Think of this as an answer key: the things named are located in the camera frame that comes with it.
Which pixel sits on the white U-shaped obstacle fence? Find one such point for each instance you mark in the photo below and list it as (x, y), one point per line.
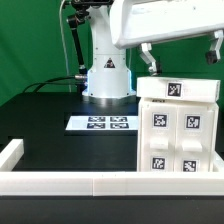
(104, 183)

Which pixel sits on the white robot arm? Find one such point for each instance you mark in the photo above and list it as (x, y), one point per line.
(108, 79)

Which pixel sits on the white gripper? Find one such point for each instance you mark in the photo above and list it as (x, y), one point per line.
(133, 22)

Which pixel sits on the white cabinet body box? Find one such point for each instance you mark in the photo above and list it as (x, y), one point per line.
(212, 107)

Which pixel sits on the small white cabinet top block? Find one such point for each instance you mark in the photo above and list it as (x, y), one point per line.
(182, 89)

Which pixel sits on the white base tag plate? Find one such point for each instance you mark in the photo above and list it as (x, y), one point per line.
(108, 123)

